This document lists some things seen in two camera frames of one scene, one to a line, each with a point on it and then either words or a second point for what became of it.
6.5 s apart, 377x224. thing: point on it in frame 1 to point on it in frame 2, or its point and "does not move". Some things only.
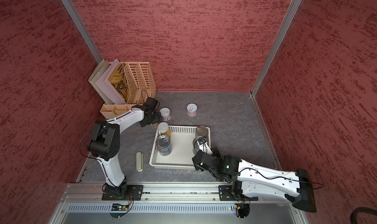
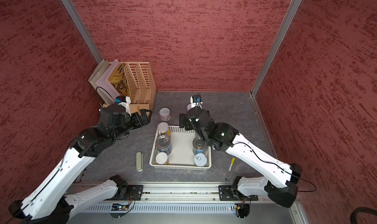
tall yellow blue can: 164,128 does not move
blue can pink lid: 164,145 does not move
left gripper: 158,118 to 146,120
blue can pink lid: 195,145 does not move
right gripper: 197,166 to 189,125
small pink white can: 165,113 does not move
